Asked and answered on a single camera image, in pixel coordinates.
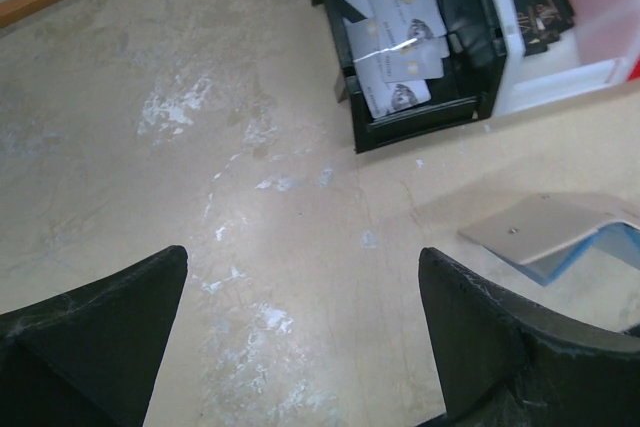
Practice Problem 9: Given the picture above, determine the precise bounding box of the black plastic bin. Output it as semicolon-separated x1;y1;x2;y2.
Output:
311;0;508;153

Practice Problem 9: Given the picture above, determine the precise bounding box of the silver VIP cards stack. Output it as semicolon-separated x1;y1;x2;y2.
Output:
343;0;449;119

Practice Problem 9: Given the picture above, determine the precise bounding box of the white plastic bin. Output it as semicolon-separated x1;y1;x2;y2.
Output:
492;0;639;117

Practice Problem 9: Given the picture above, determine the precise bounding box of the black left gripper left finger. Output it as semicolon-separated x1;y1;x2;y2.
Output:
1;245;188;426

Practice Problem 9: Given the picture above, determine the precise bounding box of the red plastic bin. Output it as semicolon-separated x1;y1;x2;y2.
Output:
625;55;640;82

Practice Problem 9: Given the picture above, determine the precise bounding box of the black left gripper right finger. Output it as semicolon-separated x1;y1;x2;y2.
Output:
418;247;639;426

